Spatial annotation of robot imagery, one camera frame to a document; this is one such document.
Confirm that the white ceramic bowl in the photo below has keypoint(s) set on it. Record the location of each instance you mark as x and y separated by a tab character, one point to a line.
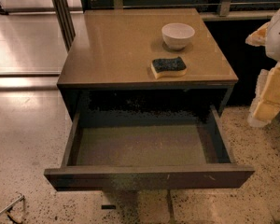
177	35

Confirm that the metal frame floor corner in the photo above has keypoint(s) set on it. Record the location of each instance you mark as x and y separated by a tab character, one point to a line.
7	210

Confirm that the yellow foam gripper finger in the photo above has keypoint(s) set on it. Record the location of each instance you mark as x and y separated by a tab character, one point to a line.
258	38
268	105

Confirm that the vertical metal post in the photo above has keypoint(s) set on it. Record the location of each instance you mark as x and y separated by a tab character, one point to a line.
65	21

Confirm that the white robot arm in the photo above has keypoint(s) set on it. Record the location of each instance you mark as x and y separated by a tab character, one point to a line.
272	50

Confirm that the open dark top drawer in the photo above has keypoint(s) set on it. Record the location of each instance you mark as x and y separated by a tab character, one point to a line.
136	151

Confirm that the brown cabinet with glossy top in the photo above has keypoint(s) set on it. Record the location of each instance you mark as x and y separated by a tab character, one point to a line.
114	50

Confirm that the yellow sponge with dark top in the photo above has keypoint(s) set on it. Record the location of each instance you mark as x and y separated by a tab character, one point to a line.
174	67

